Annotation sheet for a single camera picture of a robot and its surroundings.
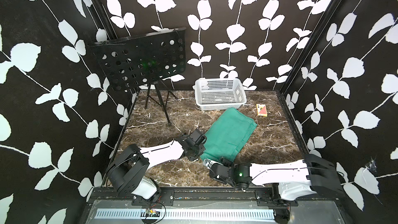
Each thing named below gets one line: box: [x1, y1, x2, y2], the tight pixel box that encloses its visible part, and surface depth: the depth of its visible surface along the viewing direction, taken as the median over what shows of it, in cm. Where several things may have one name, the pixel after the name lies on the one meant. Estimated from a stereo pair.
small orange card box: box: [256, 103, 268, 117], surface depth 109 cm
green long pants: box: [200, 107, 258, 163], surface depth 97 cm
